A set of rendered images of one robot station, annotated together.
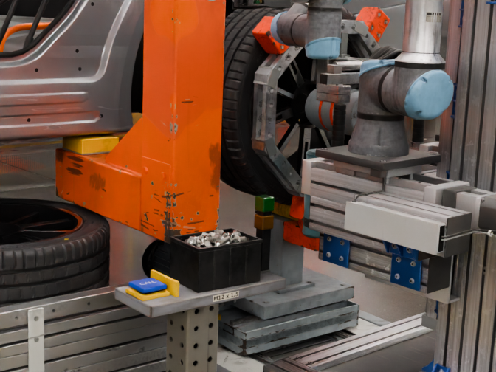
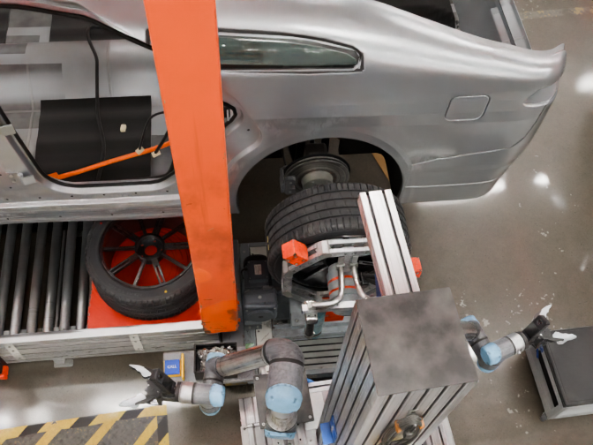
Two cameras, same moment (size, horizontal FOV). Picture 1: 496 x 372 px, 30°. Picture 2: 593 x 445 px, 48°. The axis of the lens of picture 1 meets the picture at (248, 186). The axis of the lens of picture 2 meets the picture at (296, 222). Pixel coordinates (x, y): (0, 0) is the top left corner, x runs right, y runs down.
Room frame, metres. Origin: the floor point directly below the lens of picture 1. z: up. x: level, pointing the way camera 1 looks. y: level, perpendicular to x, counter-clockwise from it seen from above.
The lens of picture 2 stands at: (1.56, -0.70, 3.56)
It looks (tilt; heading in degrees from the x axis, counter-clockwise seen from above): 59 degrees down; 29
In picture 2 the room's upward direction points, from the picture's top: 5 degrees clockwise
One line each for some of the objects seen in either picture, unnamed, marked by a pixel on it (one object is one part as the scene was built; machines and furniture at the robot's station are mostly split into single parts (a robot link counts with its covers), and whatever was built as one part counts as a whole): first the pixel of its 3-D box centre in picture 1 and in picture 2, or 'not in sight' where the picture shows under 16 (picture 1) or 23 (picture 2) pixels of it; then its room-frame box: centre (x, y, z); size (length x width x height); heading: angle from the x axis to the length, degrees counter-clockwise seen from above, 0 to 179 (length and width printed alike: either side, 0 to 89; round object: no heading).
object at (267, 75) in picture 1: (325, 107); (341, 274); (2.89, -0.24, 0.85); 0.54 x 0.07 x 0.54; 129
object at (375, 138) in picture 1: (379, 131); not in sight; (2.28, -0.32, 0.87); 0.15 x 0.15 x 0.10
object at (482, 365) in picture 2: not in sight; (487, 356); (2.78, -0.93, 1.12); 0.11 x 0.08 x 0.11; 57
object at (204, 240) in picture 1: (215, 256); (215, 360); (2.33, 0.08, 0.52); 0.20 x 0.14 x 0.13; 126
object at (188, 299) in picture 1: (202, 288); (208, 366); (2.31, 0.11, 0.44); 0.43 x 0.17 x 0.03; 129
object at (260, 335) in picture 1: (269, 312); (314, 305); (2.99, -0.09, 0.13); 0.50 x 0.36 x 0.10; 129
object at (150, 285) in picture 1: (147, 287); (172, 367); (2.20, 0.24, 0.47); 0.07 x 0.07 x 0.02; 39
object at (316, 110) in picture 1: (342, 110); (343, 288); (2.83, -0.28, 0.85); 0.21 x 0.14 x 0.14; 39
